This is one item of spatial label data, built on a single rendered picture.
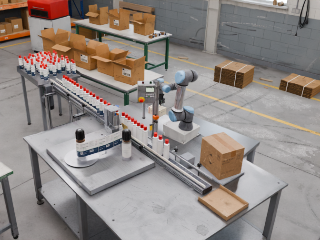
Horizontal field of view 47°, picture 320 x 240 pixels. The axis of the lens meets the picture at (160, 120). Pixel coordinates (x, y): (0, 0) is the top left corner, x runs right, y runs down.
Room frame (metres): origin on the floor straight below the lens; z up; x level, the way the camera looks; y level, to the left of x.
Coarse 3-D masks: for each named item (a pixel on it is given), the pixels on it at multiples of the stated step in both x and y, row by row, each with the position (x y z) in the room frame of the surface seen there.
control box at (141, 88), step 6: (138, 84) 3.16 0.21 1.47; (144, 84) 3.16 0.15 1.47; (150, 84) 3.17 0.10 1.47; (138, 90) 3.16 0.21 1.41; (144, 90) 3.16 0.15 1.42; (138, 96) 3.16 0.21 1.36; (144, 96) 3.16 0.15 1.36; (138, 102) 3.15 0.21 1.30; (144, 102) 3.16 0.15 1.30; (150, 102) 3.16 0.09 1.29
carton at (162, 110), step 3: (159, 105) 3.67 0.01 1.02; (150, 108) 3.60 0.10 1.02; (159, 108) 3.60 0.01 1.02; (162, 108) 3.60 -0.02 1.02; (165, 108) 3.61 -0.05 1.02; (150, 111) 3.60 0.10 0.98; (159, 111) 3.53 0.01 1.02; (162, 111) 3.57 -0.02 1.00; (165, 111) 3.61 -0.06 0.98; (159, 114) 3.53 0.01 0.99; (162, 114) 3.57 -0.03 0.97; (159, 117) 3.53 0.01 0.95
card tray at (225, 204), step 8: (216, 192) 2.45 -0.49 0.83; (224, 192) 2.45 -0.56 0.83; (232, 192) 2.41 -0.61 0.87; (200, 200) 2.32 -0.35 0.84; (208, 200) 2.34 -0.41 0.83; (216, 200) 2.34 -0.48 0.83; (224, 200) 2.35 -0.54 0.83; (232, 200) 2.35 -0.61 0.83; (240, 200) 2.34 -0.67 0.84; (216, 208) 2.25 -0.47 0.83; (224, 208) 2.26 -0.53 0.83; (232, 208) 2.26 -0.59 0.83; (240, 208) 2.22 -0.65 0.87; (224, 216) 2.14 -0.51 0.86; (232, 216) 2.17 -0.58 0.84
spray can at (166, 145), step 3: (165, 141) 2.84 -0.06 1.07; (168, 141) 2.84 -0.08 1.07; (165, 144) 2.83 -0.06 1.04; (168, 144) 2.83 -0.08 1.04; (165, 147) 2.82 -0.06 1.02; (168, 147) 2.83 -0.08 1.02; (165, 150) 2.82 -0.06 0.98; (168, 150) 2.83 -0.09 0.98; (165, 153) 2.82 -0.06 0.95; (168, 153) 2.83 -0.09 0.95; (165, 156) 2.82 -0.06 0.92; (168, 156) 2.83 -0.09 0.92; (168, 159) 2.83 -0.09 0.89
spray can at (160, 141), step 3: (159, 135) 2.92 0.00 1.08; (159, 138) 2.90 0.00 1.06; (159, 141) 2.89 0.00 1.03; (162, 141) 2.90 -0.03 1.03; (159, 144) 2.89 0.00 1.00; (162, 144) 2.90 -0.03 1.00; (159, 147) 2.89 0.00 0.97; (162, 147) 2.90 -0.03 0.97; (159, 150) 2.89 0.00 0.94; (162, 150) 2.91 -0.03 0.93; (159, 153) 2.89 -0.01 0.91; (162, 153) 2.91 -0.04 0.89
